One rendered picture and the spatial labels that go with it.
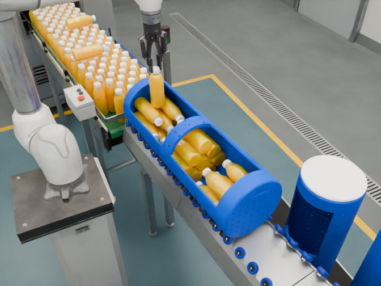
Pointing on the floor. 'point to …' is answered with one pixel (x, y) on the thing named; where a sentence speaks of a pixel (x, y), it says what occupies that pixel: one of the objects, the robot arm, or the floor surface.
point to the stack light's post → (166, 67)
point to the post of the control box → (88, 137)
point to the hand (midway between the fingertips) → (155, 63)
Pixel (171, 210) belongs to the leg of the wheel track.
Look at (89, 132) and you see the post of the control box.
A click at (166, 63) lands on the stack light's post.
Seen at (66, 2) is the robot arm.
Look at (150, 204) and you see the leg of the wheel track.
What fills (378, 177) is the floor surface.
